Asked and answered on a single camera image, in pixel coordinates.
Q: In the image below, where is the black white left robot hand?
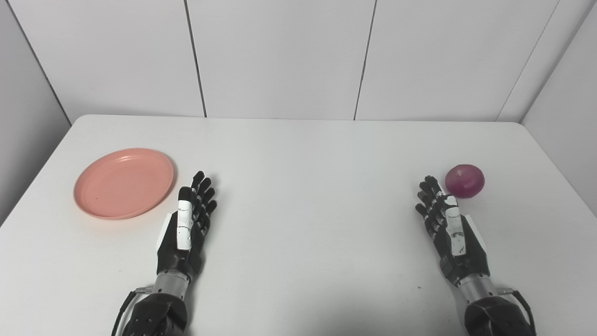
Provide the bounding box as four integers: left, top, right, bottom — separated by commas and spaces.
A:
155, 171, 218, 281

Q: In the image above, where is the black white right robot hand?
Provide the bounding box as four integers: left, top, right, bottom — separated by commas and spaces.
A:
415, 175, 491, 287

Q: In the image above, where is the purple onion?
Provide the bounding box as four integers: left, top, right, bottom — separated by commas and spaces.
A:
444, 164, 486, 199

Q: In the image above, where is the pink round plate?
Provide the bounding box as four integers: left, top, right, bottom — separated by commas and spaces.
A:
73, 148, 175, 220

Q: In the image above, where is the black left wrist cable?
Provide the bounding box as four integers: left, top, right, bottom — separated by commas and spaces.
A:
111, 288, 155, 336

